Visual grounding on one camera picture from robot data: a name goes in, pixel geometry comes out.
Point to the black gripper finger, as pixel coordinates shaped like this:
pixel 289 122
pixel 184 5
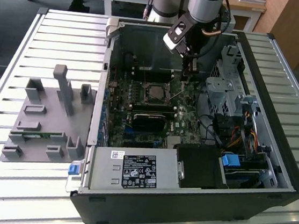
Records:
pixel 186 75

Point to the CPU with silver top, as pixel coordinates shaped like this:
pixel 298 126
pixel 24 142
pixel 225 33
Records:
pixel 157 92

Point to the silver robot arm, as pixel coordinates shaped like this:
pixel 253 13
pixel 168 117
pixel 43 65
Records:
pixel 205 4

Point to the black CPU socket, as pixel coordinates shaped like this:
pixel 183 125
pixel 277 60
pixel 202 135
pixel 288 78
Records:
pixel 150 101

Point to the black RAM slots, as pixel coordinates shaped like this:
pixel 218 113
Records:
pixel 152 108
pixel 153 76

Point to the silver metal drive cage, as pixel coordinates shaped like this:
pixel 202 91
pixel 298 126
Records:
pixel 216 95

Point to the green motherboard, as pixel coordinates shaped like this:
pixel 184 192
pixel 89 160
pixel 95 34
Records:
pixel 186 121

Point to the black graphics card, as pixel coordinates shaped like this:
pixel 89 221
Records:
pixel 148 122

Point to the silver chipset heat sink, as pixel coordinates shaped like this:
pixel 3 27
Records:
pixel 173 141

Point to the black plastic shroud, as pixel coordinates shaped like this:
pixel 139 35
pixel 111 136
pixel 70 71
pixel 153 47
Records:
pixel 200 166

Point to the blue disk carrier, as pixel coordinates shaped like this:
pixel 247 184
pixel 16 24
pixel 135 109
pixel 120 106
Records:
pixel 230 161

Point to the wooden cabinet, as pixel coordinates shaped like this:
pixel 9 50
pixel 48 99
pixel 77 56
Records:
pixel 297 26

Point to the silver power supply with label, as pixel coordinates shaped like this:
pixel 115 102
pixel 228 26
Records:
pixel 105 171

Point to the black PC case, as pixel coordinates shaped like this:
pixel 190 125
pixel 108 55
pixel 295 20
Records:
pixel 154 212

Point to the blue case latch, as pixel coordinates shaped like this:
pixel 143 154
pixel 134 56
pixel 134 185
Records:
pixel 75 168

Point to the grey parts rack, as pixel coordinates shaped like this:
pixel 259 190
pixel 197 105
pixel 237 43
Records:
pixel 48 122

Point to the green RAM stick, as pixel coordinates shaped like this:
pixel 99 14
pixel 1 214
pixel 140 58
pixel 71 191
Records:
pixel 47 135

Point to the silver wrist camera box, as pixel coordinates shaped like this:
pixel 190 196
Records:
pixel 175 35

